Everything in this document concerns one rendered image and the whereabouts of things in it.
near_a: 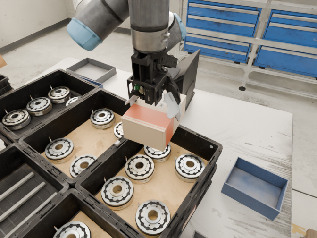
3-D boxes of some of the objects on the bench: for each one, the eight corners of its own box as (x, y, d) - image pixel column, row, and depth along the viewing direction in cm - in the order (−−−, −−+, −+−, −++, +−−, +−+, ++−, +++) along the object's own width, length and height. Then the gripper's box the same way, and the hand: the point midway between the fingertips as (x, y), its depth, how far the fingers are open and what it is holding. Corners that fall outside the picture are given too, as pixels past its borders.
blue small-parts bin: (282, 189, 88) (289, 180, 83) (273, 221, 79) (280, 212, 74) (233, 165, 96) (237, 156, 92) (220, 192, 87) (223, 182, 82)
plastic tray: (116, 73, 153) (115, 66, 149) (96, 87, 140) (95, 80, 137) (88, 63, 163) (87, 56, 160) (67, 75, 151) (65, 68, 148)
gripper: (97, 47, 46) (112, 118, 59) (185, 67, 40) (179, 140, 53) (120, 32, 51) (128, 100, 65) (199, 47, 45) (190, 118, 59)
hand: (155, 112), depth 61 cm, fingers closed on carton, 14 cm apart
